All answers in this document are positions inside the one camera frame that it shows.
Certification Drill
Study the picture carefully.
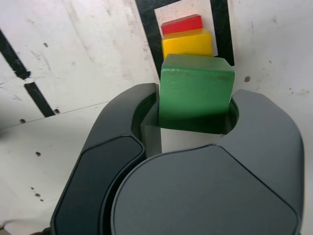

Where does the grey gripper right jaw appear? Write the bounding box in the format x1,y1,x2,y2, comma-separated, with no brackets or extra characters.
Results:
110,89,305,235

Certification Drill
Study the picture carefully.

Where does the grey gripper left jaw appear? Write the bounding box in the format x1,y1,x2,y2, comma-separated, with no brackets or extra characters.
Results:
50,82,157,235

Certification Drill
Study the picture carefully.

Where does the green cube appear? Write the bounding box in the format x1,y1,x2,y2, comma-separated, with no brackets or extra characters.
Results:
158,53,235,135

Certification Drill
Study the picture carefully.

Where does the yellow cube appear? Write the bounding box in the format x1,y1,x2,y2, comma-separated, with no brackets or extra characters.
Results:
161,28,213,61

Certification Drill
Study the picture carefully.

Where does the red cube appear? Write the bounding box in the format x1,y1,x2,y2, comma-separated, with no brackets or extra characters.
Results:
161,14,204,35

